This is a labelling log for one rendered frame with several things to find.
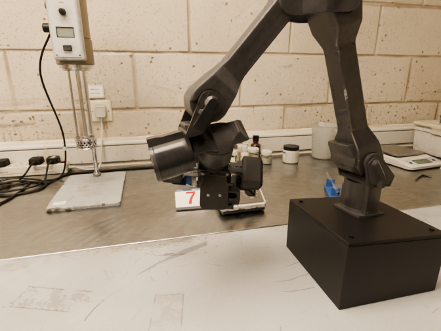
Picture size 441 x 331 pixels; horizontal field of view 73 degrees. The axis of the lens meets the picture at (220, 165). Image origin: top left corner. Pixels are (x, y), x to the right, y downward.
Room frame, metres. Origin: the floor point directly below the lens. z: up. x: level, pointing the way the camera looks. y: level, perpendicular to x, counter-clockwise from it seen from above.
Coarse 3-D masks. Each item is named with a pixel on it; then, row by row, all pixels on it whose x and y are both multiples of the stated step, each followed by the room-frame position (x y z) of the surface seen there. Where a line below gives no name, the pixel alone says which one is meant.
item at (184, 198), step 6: (180, 192) 0.81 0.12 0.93; (186, 192) 0.81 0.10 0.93; (192, 192) 0.81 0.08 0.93; (198, 192) 0.81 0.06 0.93; (180, 198) 0.79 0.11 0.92; (186, 198) 0.79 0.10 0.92; (192, 198) 0.80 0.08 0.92; (198, 198) 0.80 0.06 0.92; (180, 204) 0.78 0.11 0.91; (186, 204) 0.78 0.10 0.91
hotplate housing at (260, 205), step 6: (240, 204) 0.74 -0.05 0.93; (246, 204) 0.74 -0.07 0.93; (252, 204) 0.75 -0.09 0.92; (258, 204) 0.75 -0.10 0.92; (264, 204) 0.75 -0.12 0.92; (222, 210) 0.72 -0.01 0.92; (228, 210) 0.73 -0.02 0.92; (234, 210) 0.74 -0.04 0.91; (240, 210) 0.74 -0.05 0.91; (246, 210) 0.74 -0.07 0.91; (252, 210) 0.75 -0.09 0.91
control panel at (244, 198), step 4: (240, 192) 0.77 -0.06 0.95; (244, 192) 0.77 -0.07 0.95; (256, 192) 0.78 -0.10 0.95; (260, 192) 0.78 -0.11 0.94; (240, 196) 0.76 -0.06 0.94; (244, 196) 0.76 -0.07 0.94; (248, 196) 0.76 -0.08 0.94; (252, 196) 0.76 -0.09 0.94; (256, 196) 0.77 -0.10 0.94; (260, 196) 0.77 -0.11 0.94; (240, 200) 0.75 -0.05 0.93; (244, 200) 0.75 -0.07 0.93; (248, 200) 0.75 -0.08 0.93; (252, 200) 0.75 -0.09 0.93; (256, 200) 0.75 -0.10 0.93; (260, 200) 0.76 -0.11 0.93
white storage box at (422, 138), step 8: (424, 120) 1.48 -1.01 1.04; (432, 120) 1.48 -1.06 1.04; (416, 128) 1.44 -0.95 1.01; (424, 128) 1.40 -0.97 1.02; (416, 136) 1.44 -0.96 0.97; (424, 136) 1.39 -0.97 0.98; (432, 136) 1.35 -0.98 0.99; (416, 144) 1.43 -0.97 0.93; (424, 144) 1.39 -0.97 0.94; (432, 144) 1.34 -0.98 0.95; (440, 144) 1.30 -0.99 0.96; (424, 152) 1.38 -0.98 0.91; (432, 152) 1.33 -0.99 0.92; (440, 152) 1.30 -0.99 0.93
